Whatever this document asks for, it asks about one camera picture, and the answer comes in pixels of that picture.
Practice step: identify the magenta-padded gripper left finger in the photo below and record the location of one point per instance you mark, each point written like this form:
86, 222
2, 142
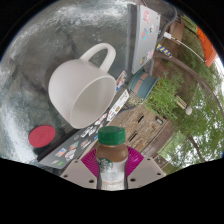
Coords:
78, 175

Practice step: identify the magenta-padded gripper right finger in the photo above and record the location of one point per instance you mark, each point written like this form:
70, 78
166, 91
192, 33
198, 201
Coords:
146, 173

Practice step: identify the green-capped coffee drink bottle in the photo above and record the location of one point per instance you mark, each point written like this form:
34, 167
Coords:
111, 156

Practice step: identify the black laptop with stickers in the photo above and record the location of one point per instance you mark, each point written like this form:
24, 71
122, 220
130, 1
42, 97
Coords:
76, 151

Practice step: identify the flat round red coaster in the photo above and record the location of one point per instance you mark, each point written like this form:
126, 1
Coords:
41, 136

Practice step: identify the white ceramic mug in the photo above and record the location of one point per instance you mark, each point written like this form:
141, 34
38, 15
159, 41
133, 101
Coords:
70, 90

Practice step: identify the green plant in teal pot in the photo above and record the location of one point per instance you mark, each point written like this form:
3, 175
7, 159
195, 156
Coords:
143, 85

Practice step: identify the colourful printed card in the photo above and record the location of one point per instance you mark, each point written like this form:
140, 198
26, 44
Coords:
121, 80

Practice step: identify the tall leaning tree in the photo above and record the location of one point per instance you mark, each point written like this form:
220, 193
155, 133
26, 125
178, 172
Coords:
186, 68

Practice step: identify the blue yellow striped cone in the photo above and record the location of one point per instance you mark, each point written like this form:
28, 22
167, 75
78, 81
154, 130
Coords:
164, 50

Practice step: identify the silver laptop with stickers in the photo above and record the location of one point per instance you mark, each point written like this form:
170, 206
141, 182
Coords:
143, 43

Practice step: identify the black wall lamp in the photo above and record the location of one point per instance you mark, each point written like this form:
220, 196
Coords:
159, 121

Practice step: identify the wooden lamp post with globe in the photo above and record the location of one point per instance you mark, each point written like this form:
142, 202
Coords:
188, 110

